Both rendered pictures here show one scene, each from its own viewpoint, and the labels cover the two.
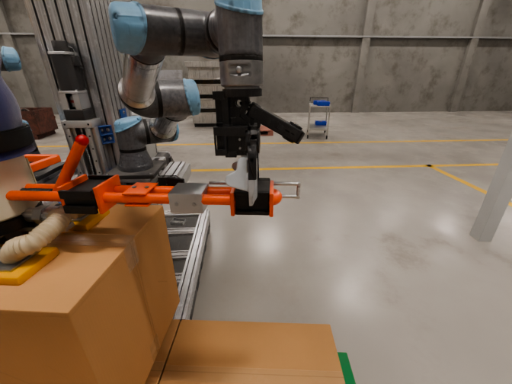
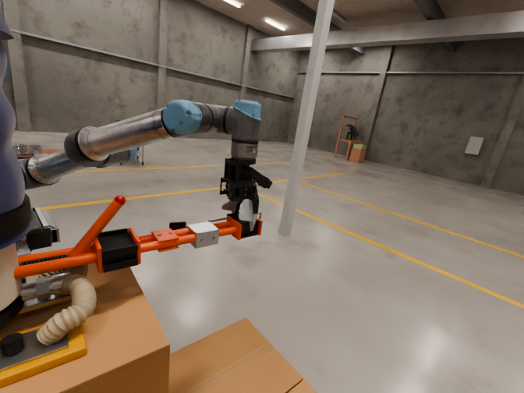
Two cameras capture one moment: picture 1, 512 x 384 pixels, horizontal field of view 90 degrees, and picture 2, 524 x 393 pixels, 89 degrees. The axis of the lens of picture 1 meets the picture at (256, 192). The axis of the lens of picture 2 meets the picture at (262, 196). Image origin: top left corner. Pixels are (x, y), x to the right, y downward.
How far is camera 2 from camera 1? 0.53 m
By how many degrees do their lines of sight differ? 42
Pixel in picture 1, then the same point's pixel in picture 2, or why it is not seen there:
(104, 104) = not seen: outside the picture
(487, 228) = (287, 226)
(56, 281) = (120, 336)
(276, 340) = (217, 347)
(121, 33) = (190, 124)
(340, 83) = (142, 107)
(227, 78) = (244, 154)
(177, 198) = (203, 235)
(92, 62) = not seen: outside the picture
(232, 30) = (251, 129)
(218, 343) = (171, 374)
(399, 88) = not seen: hidden behind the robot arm
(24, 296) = (109, 356)
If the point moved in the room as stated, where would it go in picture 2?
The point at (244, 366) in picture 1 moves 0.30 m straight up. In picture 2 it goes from (205, 377) to (212, 313)
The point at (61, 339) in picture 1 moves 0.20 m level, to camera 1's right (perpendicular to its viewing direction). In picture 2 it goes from (153, 377) to (233, 333)
